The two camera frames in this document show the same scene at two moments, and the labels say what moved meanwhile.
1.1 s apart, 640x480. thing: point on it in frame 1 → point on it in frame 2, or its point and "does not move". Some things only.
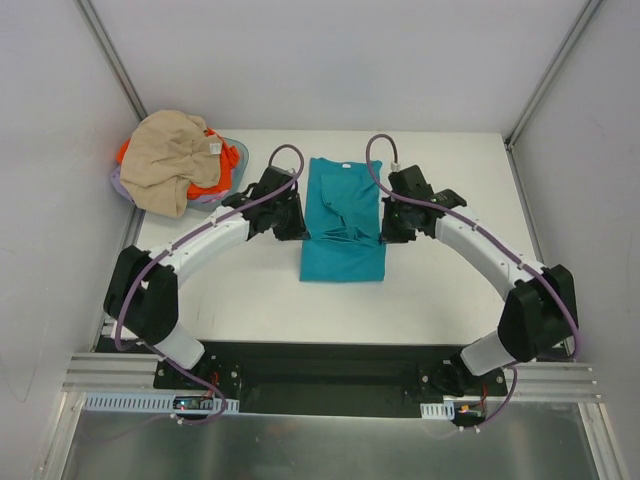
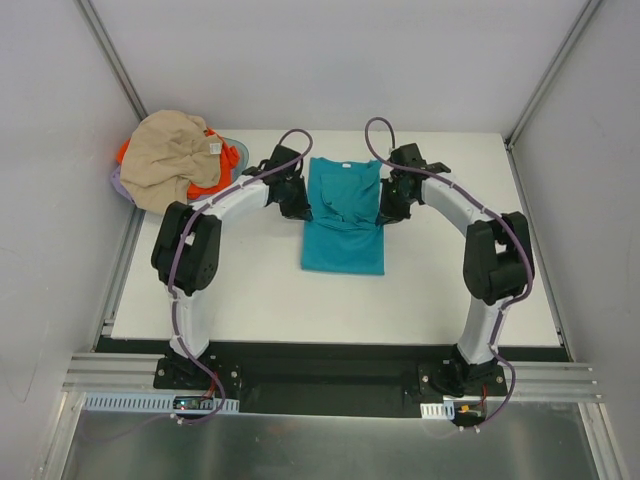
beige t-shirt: (166, 152) does not move
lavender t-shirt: (116, 180) does not move
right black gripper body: (391, 223) → (391, 205)
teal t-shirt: (343, 238) does not move
